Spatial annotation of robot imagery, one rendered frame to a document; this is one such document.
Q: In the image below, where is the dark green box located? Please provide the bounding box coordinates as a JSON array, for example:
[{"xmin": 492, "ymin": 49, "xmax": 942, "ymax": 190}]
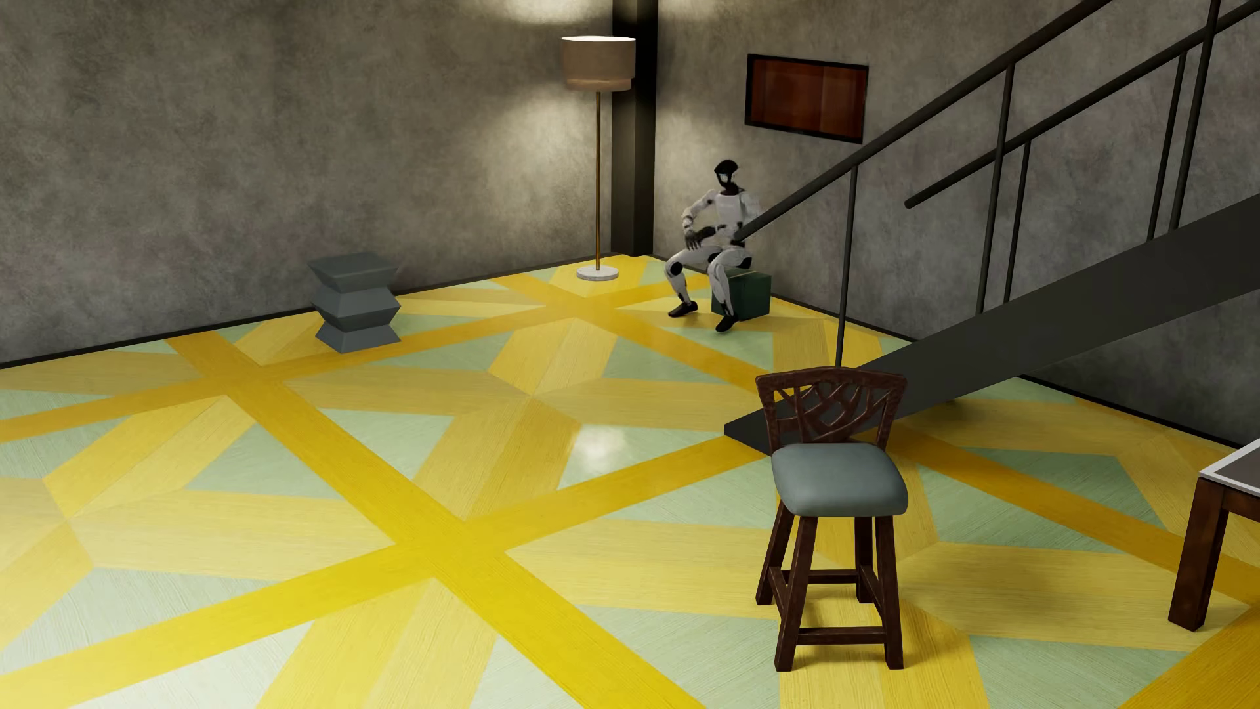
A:
[{"xmin": 711, "ymin": 270, "xmax": 773, "ymax": 321}]

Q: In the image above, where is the white humanoid robot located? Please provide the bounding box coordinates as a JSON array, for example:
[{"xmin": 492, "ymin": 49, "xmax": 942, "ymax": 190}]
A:
[{"xmin": 664, "ymin": 160, "xmax": 762, "ymax": 334}]

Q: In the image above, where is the wooden bar stool grey cushion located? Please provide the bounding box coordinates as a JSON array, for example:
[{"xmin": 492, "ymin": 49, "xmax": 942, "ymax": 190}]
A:
[{"xmin": 754, "ymin": 366, "xmax": 911, "ymax": 674}]

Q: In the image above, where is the grey zigzag side table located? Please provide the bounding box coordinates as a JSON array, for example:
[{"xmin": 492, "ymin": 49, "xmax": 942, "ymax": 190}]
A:
[{"xmin": 307, "ymin": 252, "xmax": 403, "ymax": 355}]

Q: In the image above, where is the floor lamp with beige shade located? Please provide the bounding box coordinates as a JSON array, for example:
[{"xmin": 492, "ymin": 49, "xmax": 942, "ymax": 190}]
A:
[{"xmin": 561, "ymin": 35, "xmax": 638, "ymax": 283}]

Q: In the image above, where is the dark staircase with metal railing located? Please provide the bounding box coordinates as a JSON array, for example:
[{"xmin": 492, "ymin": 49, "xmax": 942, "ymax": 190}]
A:
[{"xmin": 723, "ymin": 0, "xmax": 1260, "ymax": 456}]

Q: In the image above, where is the dark wooden table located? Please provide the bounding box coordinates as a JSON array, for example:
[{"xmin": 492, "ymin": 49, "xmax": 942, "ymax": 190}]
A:
[{"xmin": 1167, "ymin": 441, "xmax": 1260, "ymax": 632}]

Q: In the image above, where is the dark wall pillar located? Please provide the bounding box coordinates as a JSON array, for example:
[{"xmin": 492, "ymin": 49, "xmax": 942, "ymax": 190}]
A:
[{"xmin": 610, "ymin": 0, "xmax": 659, "ymax": 259}]

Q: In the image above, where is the dark framed wall picture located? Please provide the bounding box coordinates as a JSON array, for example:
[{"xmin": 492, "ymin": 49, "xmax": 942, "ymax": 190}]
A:
[{"xmin": 744, "ymin": 54, "xmax": 870, "ymax": 146}]

